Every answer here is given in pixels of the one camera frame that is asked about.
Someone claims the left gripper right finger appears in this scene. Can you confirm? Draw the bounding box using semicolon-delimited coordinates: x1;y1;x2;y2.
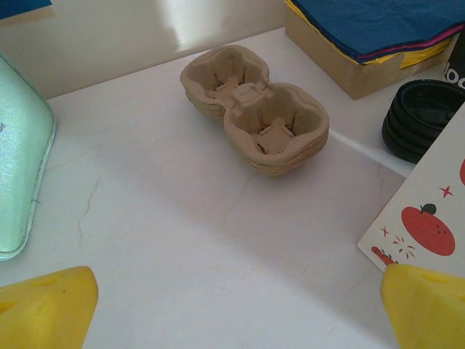
379;263;465;349

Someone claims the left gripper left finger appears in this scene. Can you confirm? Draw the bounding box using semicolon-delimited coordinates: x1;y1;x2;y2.
0;265;100;349

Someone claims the red and white paper bag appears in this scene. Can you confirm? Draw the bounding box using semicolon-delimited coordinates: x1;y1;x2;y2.
357;105;465;274

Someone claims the mint green carry case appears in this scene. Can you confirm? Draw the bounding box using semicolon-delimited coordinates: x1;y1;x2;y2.
0;50;57;262

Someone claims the stack of black cup lids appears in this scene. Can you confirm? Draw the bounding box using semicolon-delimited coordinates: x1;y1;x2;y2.
381;79;465;166

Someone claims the stack of pulp cup carriers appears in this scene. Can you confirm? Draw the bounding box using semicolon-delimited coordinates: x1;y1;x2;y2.
179;44;331;180

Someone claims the brown cardboard box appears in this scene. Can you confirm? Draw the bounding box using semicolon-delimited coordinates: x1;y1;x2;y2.
283;7;456;101

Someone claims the colourful paper napkin stack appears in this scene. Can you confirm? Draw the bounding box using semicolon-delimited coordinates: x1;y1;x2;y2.
285;0;465;71

